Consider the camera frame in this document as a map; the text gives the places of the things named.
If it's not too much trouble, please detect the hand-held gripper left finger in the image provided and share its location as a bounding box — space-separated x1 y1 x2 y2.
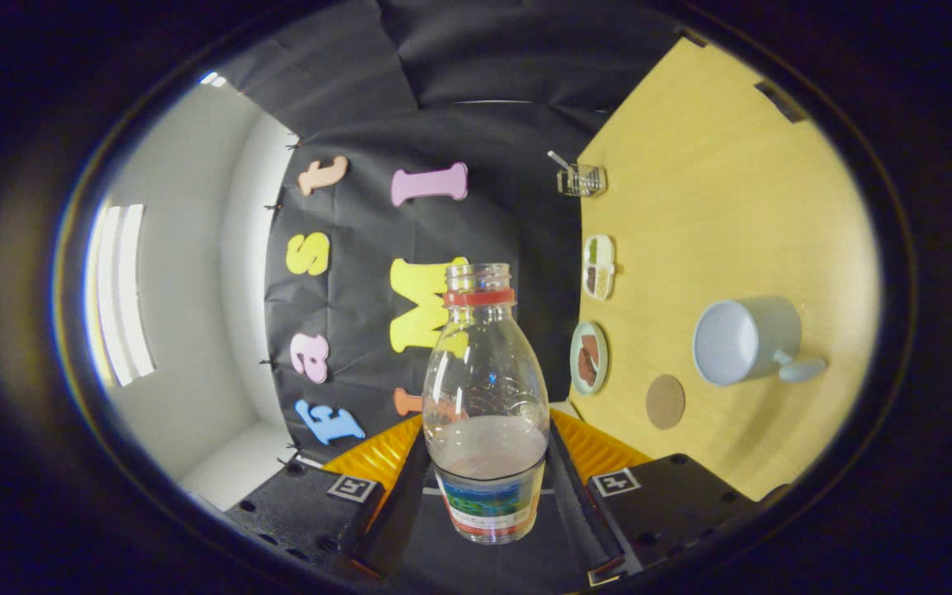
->
224 413 431 579

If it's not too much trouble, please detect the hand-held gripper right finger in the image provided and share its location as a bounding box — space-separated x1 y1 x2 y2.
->
546 407 762 588

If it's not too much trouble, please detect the clear plastic juice bottle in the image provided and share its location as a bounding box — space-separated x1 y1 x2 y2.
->
422 263 551 545

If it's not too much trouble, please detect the round brown coaster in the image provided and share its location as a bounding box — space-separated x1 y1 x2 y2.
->
645 374 686 431

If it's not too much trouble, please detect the white cup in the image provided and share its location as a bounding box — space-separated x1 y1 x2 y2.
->
693 297 827 388

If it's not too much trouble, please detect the pale green plate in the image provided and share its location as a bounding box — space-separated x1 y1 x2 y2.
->
569 321 610 397

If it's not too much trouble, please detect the white divided tray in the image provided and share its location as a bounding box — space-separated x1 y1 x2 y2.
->
582 234 616 302

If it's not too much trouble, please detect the wooden table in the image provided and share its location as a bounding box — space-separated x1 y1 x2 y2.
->
567 37 883 502

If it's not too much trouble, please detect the long ceiling light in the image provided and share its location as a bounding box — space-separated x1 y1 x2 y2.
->
96 204 156 388

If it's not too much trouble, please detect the black backdrop cloth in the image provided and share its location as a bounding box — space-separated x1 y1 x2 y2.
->
220 0 683 468

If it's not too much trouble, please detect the wire mesh holder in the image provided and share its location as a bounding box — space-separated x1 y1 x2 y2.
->
557 163 607 198

